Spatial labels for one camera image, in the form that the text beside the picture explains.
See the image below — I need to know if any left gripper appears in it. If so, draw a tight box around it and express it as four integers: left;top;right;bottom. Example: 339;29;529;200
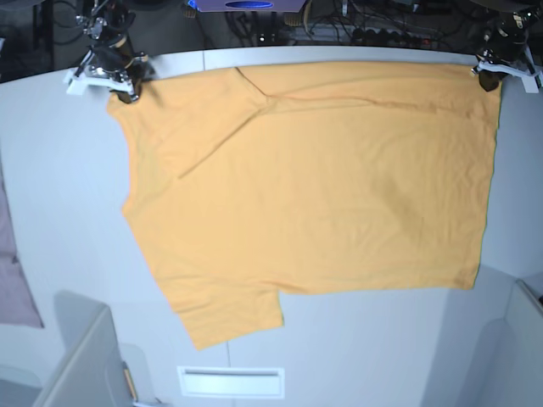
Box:
474;25;530;92

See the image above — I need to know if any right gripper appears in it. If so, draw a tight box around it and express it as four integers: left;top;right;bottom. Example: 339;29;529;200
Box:
82;36;148;104

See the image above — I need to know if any yellow T-shirt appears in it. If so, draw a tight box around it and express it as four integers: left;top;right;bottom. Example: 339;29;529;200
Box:
107;62;501;349

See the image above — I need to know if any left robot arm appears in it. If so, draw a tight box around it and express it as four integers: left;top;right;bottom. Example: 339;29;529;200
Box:
472;1;542;94

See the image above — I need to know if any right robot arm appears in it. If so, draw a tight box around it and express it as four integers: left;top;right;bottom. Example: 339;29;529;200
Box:
64;1;153;104

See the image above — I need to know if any purple box with blue oval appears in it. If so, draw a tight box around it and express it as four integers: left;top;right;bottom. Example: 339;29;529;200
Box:
192;0;306;13

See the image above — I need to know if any black power strip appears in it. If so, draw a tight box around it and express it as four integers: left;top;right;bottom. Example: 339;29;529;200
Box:
350;28;432;48

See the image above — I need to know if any pink cloth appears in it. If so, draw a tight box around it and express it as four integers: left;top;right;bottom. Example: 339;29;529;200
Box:
0;176;44;328

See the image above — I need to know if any grey bin right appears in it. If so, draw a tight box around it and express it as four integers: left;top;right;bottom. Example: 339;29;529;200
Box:
421;266;542;406

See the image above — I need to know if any grey bin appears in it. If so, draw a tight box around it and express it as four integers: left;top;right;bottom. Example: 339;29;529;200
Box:
1;291;137;406
421;266;542;406

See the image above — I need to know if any grey bin left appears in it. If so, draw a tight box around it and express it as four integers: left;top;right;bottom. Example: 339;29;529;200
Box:
1;291;137;406

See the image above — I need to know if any white table slot plate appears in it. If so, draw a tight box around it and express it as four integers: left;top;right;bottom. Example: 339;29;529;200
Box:
177;366;285;399

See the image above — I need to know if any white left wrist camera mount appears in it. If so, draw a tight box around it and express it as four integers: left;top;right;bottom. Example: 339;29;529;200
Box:
471;46;542;94

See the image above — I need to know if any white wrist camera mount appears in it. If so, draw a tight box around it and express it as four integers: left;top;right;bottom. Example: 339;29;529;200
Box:
471;46;542;94
64;50;151;103

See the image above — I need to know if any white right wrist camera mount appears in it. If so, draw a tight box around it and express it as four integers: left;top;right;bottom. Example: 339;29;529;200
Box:
64;50;151;103

